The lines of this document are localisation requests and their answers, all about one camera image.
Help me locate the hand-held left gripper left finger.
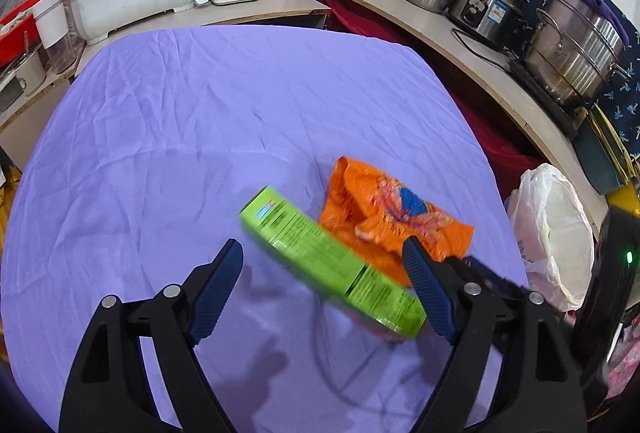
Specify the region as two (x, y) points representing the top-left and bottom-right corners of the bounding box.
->
(59, 239), (245, 433)

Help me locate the white cup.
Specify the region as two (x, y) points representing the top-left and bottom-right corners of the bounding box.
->
(32, 0), (81, 74)

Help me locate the black induction cooktop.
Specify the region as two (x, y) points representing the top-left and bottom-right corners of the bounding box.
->
(507, 58), (593, 138)

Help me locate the waste bin with white liner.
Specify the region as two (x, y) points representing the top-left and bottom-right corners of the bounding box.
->
(507, 163), (598, 314)

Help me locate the red cloth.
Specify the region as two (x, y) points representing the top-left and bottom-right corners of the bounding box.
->
(300, 0), (546, 198)

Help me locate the pink pineapple print cloth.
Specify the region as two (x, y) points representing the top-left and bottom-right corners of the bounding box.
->
(607, 338), (640, 404)

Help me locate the steel rice cooker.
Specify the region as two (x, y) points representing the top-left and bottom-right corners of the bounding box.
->
(445, 0), (531, 51)

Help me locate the orange snack wrapper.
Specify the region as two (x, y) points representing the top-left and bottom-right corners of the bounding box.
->
(319, 156), (475, 339)

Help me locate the dark purple towel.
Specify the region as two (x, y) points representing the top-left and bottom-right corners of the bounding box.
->
(552, 0), (633, 48)

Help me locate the black power cable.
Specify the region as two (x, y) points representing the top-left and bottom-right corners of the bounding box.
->
(451, 29), (516, 74)

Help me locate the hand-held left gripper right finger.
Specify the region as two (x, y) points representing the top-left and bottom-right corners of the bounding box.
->
(402, 237), (588, 433)

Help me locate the green rectangular box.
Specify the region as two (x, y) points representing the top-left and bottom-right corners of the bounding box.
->
(239, 185), (428, 340)

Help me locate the dark blue basin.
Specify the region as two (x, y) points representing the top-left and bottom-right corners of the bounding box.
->
(572, 123), (631, 194)

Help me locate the purple cloth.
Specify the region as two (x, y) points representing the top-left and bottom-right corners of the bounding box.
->
(0, 25), (531, 433)

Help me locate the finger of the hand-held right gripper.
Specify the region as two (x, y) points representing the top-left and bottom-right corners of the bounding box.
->
(447, 254), (532, 304)

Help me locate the red plastic container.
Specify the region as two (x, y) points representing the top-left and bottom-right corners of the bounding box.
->
(0, 0), (61, 66)

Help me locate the steel steamer pot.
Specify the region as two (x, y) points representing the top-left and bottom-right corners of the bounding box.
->
(522, 0), (633, 108)

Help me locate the yellow electric pot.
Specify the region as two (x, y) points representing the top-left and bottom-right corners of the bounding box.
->
(607, 185), (640, 216)

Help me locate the yellow colander basin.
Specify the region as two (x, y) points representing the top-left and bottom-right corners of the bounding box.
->
(587, 105), (640, 184)

